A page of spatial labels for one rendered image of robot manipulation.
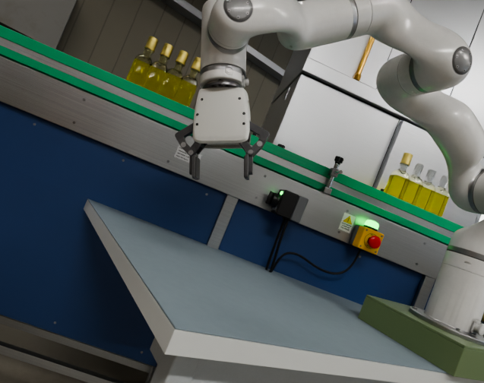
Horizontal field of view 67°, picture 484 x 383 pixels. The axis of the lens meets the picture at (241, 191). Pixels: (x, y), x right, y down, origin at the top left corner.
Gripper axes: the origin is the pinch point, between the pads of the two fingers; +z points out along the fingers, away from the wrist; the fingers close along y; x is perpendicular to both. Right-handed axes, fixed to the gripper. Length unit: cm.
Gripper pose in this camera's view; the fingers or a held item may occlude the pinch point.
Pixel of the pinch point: (221, 173)
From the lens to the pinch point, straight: 65.1
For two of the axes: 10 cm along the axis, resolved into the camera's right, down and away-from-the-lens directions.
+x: -1.0, -1.2, -9.9
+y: -9.9, 0.0, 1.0
